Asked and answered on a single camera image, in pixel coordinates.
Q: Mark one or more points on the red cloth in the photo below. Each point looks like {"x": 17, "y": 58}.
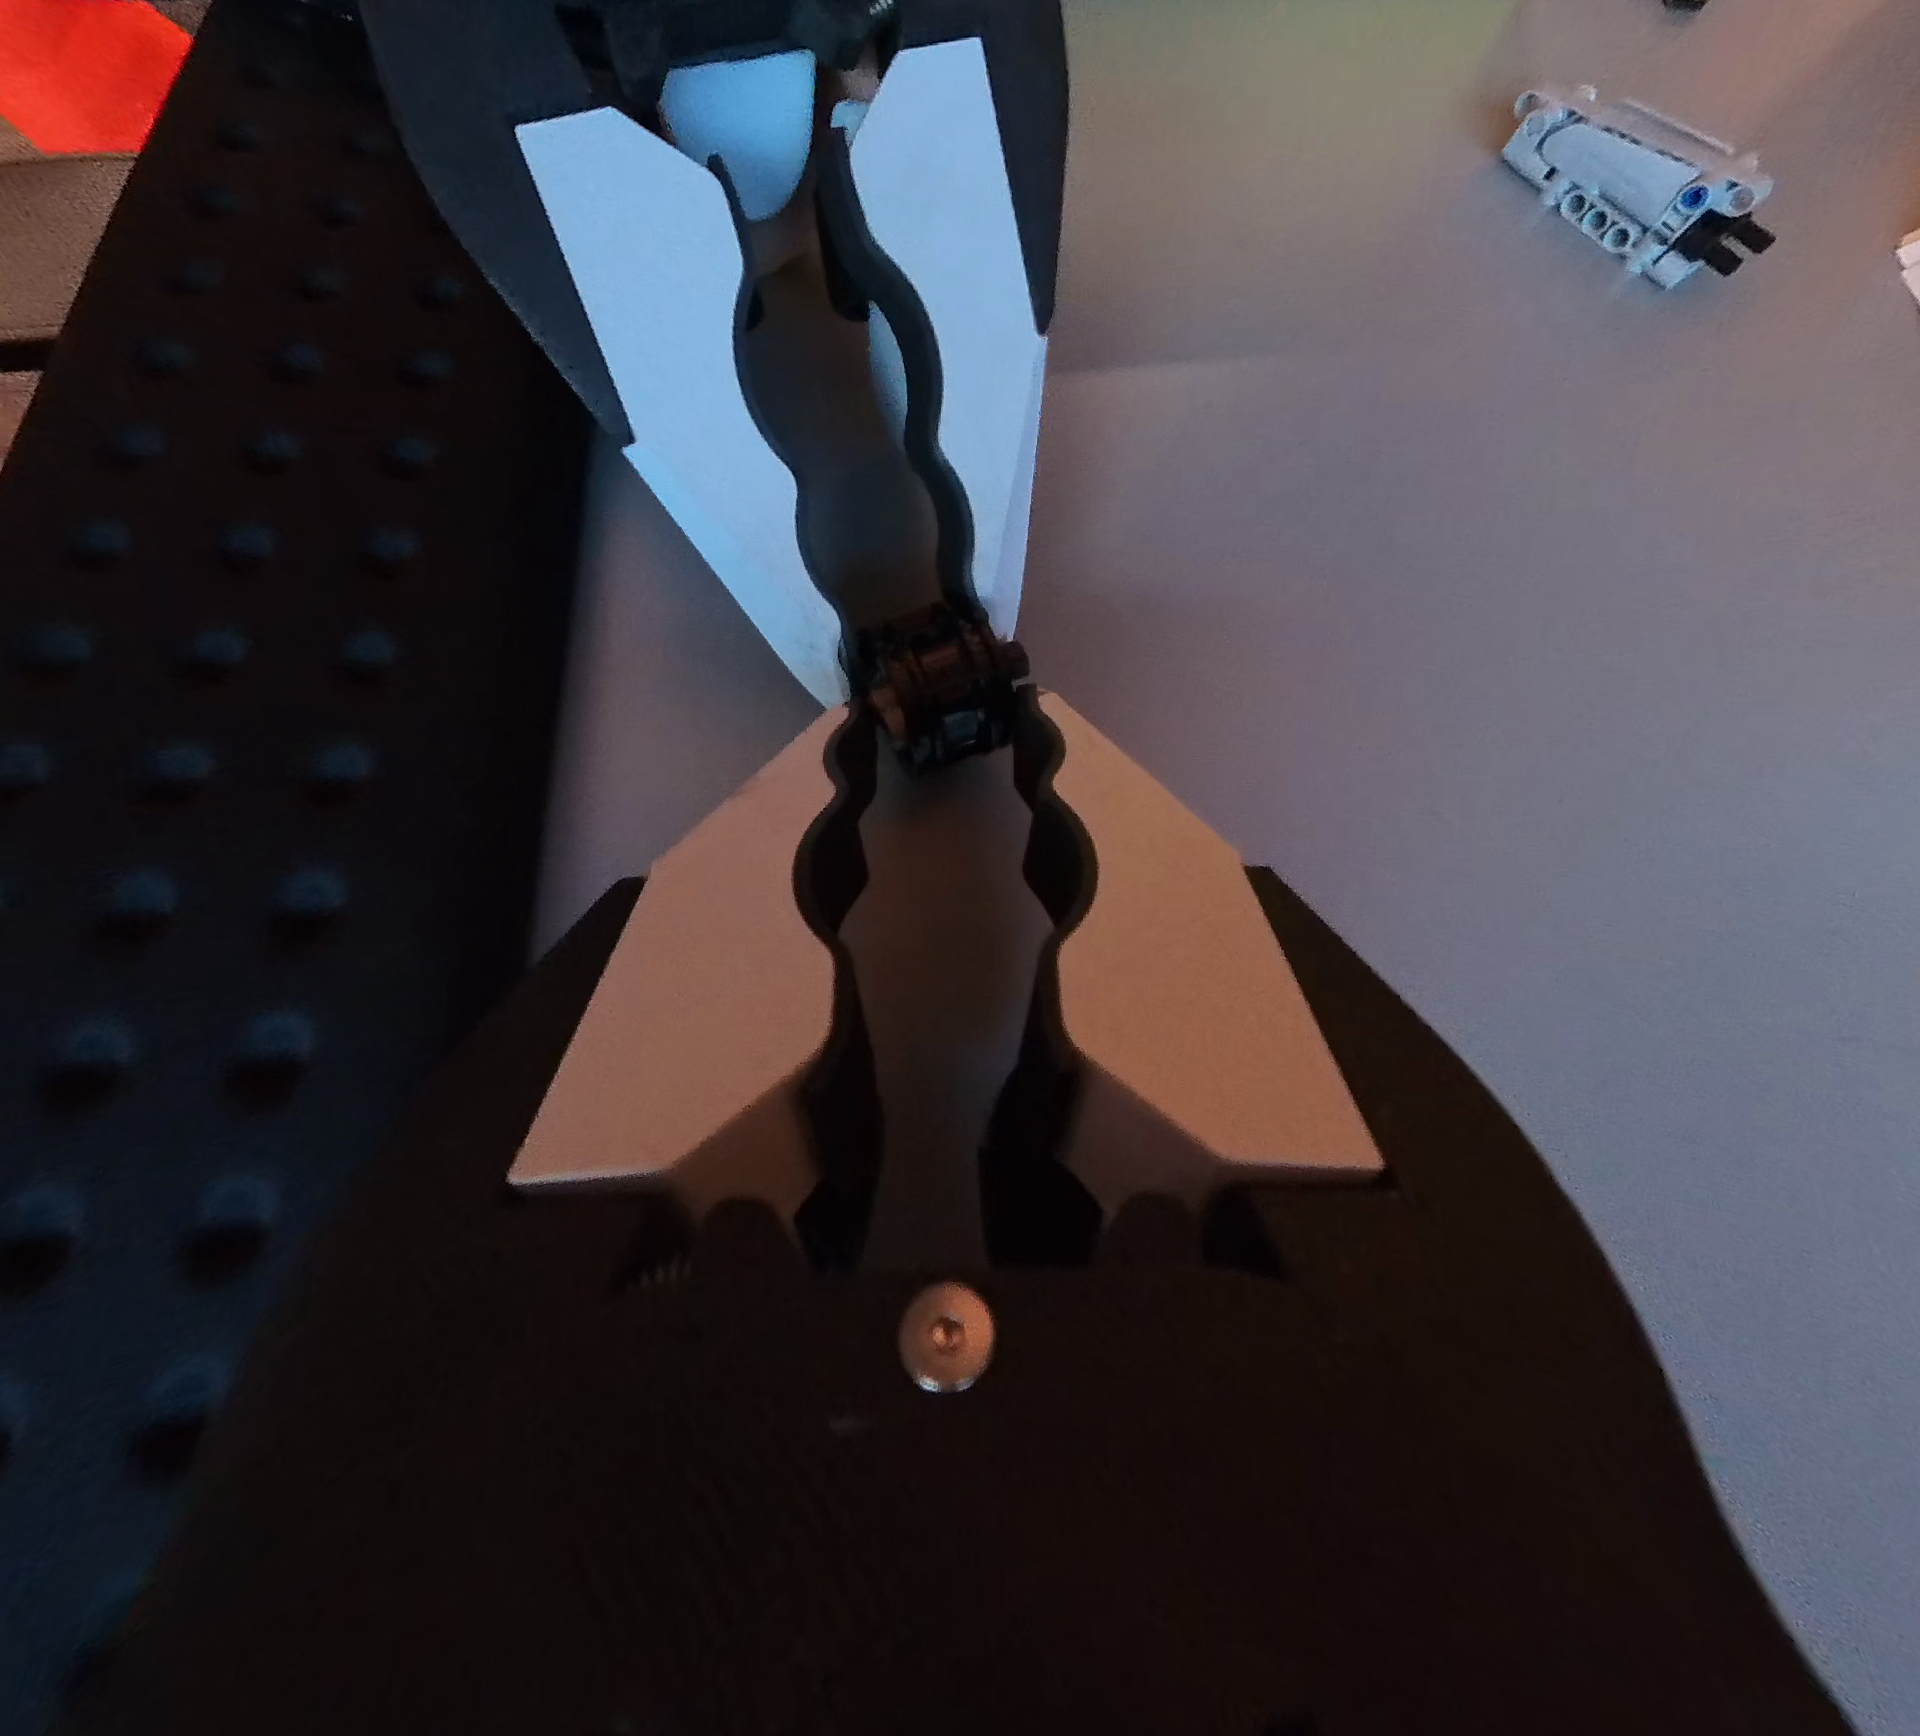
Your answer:
{"x": 74, "y": 57}

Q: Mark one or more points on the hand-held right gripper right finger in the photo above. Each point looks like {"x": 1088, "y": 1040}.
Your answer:
{"x": 1201, "y": 1016}

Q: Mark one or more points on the black toy wheel hub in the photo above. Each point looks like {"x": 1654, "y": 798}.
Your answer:
{"x": 944, "y": 687}

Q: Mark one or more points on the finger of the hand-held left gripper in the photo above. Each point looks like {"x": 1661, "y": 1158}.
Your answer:
{"x": 975, "y": 236}
{"x": 631, "y": 266}

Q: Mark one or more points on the white instruction manual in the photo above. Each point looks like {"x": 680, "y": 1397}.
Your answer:
{"x": 1909, "y": 263}

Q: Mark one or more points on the person's left hand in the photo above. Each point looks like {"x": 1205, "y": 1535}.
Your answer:
{"x": 795, "y": 258}

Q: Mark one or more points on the grey toy brick assembly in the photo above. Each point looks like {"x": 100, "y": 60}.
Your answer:
{"x": 1628, "y": 184}

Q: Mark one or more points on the grey desk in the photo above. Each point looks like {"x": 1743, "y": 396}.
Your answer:
{"x": 1424, "y": 716}

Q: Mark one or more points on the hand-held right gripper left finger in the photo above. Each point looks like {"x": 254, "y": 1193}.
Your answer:
{"x": 675, "y": 1016}

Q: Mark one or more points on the beige fabric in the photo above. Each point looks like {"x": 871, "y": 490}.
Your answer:
{"x": 52, "y": 244}

